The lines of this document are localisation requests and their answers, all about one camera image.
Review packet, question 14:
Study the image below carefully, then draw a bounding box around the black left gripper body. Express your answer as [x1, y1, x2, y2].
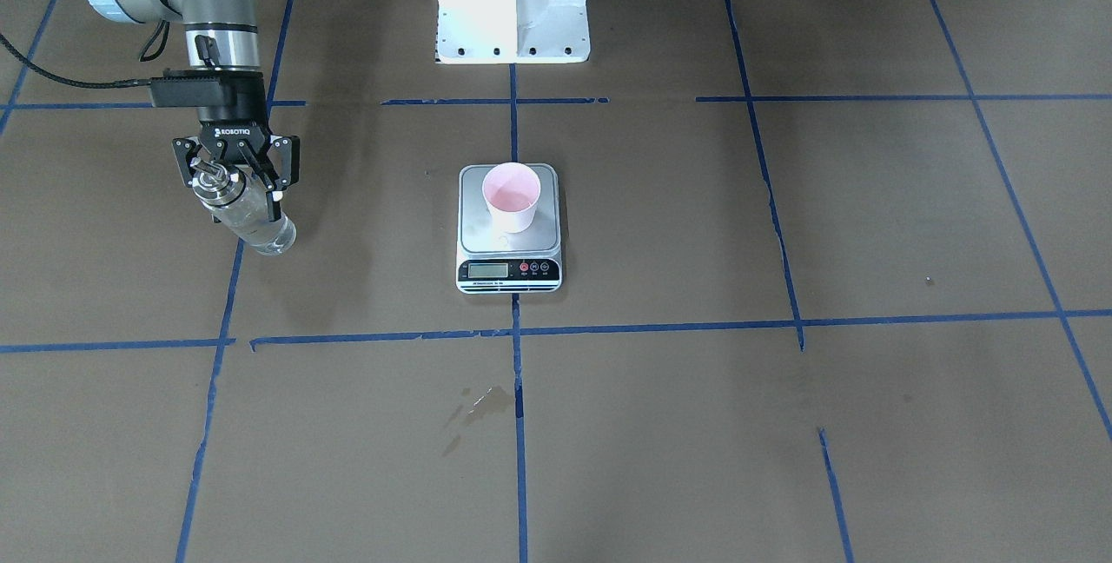
[195, 70, 274, 174]

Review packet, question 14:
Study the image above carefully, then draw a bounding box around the pink plastic cup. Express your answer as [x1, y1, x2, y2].
[481, 162, 543, 234]

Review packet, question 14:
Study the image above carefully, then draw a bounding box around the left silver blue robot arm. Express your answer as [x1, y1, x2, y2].
[87, 0, 301, 223]

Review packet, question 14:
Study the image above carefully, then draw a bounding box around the silver digital kitchen scale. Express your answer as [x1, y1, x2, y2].
[455, 162, 564, 295]

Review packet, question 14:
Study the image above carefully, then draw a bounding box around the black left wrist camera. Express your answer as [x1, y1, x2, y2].
[149, 70, 240, 108]

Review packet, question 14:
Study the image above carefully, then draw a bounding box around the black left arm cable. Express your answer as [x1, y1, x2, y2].
[0, 0, 170, 90]

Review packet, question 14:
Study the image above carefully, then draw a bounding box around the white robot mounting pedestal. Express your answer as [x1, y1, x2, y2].
[434, 0, 592, 65]

